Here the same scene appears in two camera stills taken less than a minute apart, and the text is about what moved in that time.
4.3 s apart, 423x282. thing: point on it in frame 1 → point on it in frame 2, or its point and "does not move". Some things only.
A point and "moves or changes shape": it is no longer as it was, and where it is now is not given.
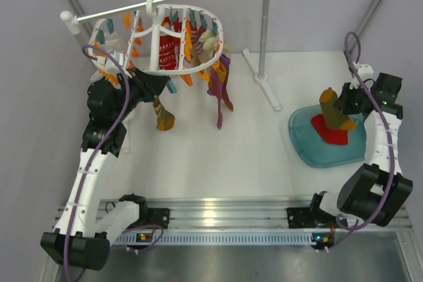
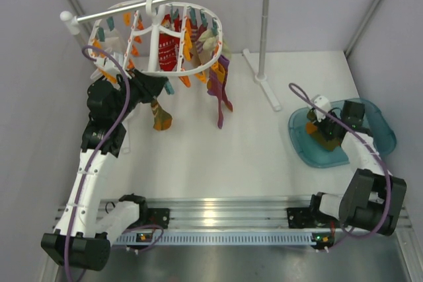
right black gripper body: [352, 99] → [328, 126]
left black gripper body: [141, 89] does not move
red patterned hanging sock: [169, 46] does not move
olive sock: [334, 117] moves or changes shape
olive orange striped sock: [165, 119] moves or changes shape
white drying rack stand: [72, 21] does not move
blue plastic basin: [313, 148] does not move
